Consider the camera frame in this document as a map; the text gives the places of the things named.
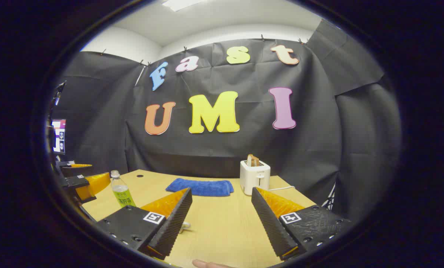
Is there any white rod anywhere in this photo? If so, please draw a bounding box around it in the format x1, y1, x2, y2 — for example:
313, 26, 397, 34
135, 65, 147, 87

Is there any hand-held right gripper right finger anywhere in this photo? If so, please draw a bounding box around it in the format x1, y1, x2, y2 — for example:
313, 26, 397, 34
251, 187, 353, 261

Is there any ceiling light panel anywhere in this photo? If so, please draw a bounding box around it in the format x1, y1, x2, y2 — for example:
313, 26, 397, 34
163, 0, 207, 12

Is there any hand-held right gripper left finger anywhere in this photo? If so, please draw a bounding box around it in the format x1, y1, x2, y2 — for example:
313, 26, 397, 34
96, 187, 193, 260

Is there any white toaster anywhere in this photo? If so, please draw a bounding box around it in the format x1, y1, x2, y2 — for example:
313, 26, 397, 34
239, 160, 271, 196

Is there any black backdrop cloth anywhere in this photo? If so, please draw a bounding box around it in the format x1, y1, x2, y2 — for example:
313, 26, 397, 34
51, 19, 401, 220

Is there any blue towel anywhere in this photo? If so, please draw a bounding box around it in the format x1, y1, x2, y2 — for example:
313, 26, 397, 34
165, 178, 234, 197

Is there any computer monitor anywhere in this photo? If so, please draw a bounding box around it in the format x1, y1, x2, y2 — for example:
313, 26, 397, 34
52, 119, 67, 155

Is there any white wire frame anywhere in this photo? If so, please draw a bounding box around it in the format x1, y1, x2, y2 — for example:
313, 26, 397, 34
327, 184, 337, 210

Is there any green label water bottle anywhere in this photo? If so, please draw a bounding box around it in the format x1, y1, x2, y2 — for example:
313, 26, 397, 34
110, 170, 136, 208

